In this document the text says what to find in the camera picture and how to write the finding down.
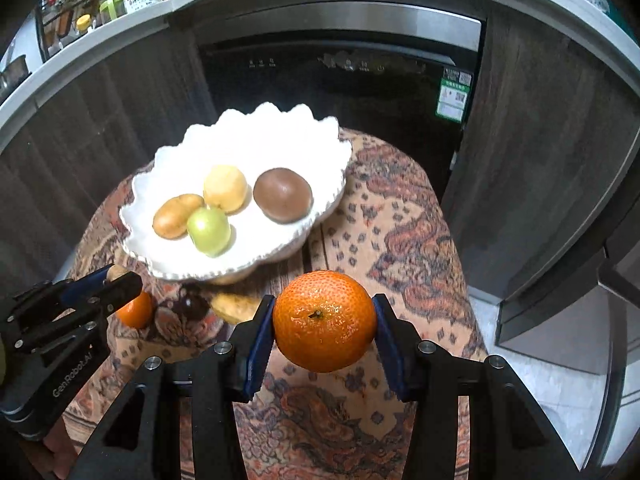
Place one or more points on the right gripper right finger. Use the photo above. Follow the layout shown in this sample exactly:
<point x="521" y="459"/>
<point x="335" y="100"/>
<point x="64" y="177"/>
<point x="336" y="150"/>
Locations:
<point x="510" y="436"/>

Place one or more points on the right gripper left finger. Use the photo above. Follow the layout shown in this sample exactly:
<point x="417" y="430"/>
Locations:
<point x="139" y="436"/>

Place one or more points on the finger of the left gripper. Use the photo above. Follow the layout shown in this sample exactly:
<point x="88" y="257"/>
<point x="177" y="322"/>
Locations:
<point x="85" y="287"/>
<point x="105" y="297"/>

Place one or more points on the dark plum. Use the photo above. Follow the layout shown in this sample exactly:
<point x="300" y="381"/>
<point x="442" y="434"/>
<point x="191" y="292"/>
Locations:
<point x="191" y="305"/>

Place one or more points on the yellow banana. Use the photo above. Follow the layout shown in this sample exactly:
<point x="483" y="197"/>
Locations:
<point x="233" y="308"/>

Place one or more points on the orange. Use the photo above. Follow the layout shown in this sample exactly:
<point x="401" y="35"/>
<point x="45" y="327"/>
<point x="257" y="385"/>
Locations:
<point x="324" y="321"/>

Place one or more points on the green apple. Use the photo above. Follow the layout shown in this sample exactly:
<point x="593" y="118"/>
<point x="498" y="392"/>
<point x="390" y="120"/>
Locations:
<point x="209" y="230"/>

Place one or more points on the yellow round pear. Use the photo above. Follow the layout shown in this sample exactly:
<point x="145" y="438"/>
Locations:
<point x="225" y="187"/>

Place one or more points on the brown kiwi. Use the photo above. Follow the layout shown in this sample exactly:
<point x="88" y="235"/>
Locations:
<point x="282" y="195"/>

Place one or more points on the patterned paisley tablecloth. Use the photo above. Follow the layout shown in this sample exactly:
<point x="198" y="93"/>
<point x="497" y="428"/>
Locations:
<point x="389" y="234"/>

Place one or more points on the white scalloped fruit bowl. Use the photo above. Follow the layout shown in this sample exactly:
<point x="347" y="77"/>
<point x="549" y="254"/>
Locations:
<point x="254" y="143"/>

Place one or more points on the yellow capped bottle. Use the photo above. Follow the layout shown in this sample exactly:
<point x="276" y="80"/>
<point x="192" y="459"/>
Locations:
<point x="84" y="24"/>

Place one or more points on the green capped bottle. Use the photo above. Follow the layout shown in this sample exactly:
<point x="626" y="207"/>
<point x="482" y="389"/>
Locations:
<point x="111" y="10"/>

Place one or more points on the green energy label sticker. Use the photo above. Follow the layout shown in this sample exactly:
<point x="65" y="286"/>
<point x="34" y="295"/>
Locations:
<point x="454" y="94"/>

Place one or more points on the black built-in dishwasher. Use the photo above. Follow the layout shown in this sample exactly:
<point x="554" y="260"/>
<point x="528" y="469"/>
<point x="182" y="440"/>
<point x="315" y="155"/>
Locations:
<point x="374" y="66"/>

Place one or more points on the black wire spice rack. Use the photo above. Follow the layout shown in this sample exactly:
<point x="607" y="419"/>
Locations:
<point x="56" y="23"/>

